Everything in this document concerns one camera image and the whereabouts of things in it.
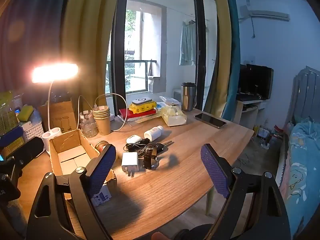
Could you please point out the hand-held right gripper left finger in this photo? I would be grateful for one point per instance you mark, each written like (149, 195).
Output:
(102, 170)

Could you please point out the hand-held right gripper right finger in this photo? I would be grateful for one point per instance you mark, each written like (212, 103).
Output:
(215, 170)

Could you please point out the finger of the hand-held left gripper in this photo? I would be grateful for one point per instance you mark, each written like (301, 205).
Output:
(10, 177)

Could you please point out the white charger plug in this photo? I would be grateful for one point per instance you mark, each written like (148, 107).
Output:
(131, 161)

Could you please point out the brown cardboard box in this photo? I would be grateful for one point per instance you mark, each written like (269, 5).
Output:
(72, 140)

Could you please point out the black cylindrical flashlight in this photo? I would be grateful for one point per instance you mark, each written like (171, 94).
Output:
(136, 143)

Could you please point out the brown leather wristwatch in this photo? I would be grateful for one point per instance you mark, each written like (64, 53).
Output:
(150, 158)

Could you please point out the black car key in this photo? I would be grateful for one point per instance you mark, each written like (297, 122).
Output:
(161, 148)

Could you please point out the white pill bottle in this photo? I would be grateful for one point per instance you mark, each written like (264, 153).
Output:
(154, 132)

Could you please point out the blue and yellow packet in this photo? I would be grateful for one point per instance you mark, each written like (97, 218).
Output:
(11, 140)

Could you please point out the white woven plastic basket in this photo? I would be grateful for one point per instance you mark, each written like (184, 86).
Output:
(35, 131)

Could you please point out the silver keys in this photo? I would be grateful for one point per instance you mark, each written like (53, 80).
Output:
(141, 152)

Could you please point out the white earbuds case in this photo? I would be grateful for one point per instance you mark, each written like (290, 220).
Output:
(132, 139)

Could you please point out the green plastic bag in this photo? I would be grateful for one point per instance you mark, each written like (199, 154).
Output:
(7, 115)

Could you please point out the clear glass with stickers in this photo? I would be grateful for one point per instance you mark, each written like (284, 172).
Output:
(88, 125)

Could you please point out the stack of paper cups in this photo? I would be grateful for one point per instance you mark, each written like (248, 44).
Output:
(102, 122)

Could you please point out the black smartphone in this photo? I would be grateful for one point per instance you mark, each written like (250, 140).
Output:
(210, 120)

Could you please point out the yellow green sponge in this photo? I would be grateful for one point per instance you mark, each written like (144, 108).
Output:
(25, 112)

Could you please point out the red book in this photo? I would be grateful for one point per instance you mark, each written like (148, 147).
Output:
(125, 112)

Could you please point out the light wooden stand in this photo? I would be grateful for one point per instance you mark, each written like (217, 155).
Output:
(246, 110)

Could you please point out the yellowish tissue pack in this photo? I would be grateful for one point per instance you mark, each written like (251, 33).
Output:
(173, 116)

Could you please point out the brown lamp packaging box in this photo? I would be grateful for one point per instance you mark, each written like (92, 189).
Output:
(62, 115)

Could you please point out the yellow toy tank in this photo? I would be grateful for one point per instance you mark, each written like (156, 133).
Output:
(142, 108)

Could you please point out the steel tumbler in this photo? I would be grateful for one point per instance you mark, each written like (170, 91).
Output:
(188, 97)

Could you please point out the white oval device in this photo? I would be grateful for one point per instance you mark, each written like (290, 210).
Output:
(142, 101)

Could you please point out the white wet wipes pack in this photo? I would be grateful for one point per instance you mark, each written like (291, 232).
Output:
(171, 102)

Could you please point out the blue printed blanket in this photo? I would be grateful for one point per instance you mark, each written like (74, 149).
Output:
(302, 170)

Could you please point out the black monitor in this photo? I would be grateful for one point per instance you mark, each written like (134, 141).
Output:
(257, 81)

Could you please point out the white desk lamp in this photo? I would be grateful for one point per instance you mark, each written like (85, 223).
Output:
(53, 72)

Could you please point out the yellow curtain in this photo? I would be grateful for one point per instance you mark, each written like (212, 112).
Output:
(87, 42)
(221, 55)

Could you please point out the teal curtain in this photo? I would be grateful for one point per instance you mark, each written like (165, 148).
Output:
(233, 55)

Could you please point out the grey bed headboard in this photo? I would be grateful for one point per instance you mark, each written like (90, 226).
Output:
(306, 92)

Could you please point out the hanging pale green garment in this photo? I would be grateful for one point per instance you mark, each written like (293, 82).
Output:
(187, 45)

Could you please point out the white air conditioner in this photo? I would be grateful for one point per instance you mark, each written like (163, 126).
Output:
(267, 13)

